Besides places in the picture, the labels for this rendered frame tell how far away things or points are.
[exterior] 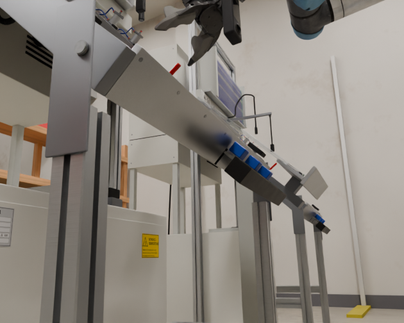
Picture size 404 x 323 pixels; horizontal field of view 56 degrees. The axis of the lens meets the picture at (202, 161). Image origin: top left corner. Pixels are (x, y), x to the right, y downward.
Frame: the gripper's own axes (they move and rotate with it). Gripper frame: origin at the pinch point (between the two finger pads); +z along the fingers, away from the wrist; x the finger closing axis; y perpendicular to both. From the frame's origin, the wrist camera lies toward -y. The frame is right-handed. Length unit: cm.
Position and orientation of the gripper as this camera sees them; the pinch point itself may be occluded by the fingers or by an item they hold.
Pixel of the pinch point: (173, 51)
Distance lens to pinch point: 89.7
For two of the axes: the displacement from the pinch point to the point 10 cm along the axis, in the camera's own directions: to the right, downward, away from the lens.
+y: -4.7, -7.2, 5.1
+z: -7.6, 6.2, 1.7
